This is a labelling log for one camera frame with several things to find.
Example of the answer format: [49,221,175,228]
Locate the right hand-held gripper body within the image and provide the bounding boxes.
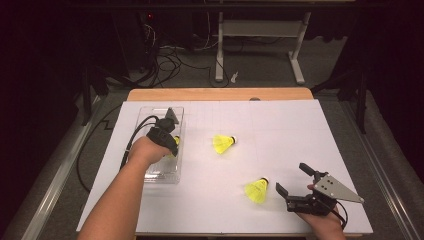
[284,170,365,217]

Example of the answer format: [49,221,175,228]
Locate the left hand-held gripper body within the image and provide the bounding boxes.
[145,106,181,158]

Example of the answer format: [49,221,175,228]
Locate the yellow shuttlecock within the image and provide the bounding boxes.
[167,135,182,159]
[244,177,270,205]
[212,134,238,155]

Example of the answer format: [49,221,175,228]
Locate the clear plastic tray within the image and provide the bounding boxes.
[123,105,185,185]

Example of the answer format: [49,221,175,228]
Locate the person's left hand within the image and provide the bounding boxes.
[128,135,173,167]

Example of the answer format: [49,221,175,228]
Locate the person's right hand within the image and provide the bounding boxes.
[295,205,346,234]

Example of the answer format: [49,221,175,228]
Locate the white board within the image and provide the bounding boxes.
[75,99,374,235]

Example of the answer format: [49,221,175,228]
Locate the wooden table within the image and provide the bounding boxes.
[83,87,364,240]

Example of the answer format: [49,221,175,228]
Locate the black metal stand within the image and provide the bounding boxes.
[311,63,369,135]
[81,63,134,127]

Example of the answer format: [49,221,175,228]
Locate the black computer tower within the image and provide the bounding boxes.
[113,9,161,73]

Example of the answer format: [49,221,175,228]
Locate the left hand-held gripper black cable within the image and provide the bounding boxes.
[119,114,161,171]

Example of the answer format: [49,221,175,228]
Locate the hand-held gripper black cable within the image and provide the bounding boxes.
[119,114,161,171]
[319,194,350,231]

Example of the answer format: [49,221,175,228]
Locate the right hand-held gripper black cable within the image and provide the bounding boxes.
[319,194,350,231]

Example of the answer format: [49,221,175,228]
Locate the aluminium floor rail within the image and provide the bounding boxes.
[19,94,103,240]
[339,99,424,240]

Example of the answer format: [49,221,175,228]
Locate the bundle of black floor cables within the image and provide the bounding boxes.
[109,43,221,89]

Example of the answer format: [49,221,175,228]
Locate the black floor cable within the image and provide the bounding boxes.
[75,103,124,194]

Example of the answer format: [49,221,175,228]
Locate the white metal desk frame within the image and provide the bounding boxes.
[214,11,313,85]

